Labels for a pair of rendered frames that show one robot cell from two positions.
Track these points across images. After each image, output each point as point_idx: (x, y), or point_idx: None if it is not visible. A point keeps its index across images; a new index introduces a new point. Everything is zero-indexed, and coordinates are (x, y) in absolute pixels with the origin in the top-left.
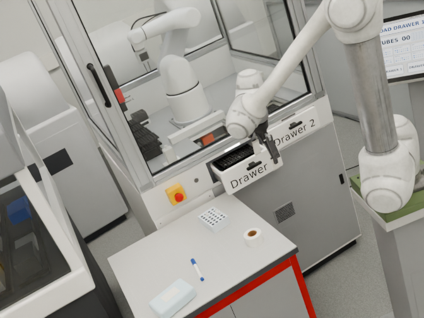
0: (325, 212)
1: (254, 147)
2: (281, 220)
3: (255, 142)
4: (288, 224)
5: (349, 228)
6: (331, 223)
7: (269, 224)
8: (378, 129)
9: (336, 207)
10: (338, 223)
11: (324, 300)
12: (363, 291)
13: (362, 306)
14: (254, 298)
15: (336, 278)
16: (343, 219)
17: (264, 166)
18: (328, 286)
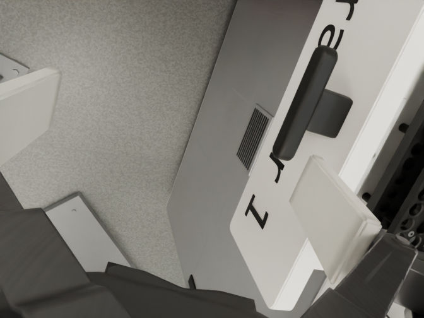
0: (200, 202)
1: (335, 197)
2: (253, 117)
3: (342, 245)
4: (241, 123)
5: (175, 204)
6: (192, 191)
7: (269, 88)
8: None
9: (190, 223)
10: (185, 198)
11: (144, 58)
12: (96, 108)
13: (76, 78)
14: None
15: (156, 111)
16: (182, 210)
17: (278, 163)
18: (158, 88)
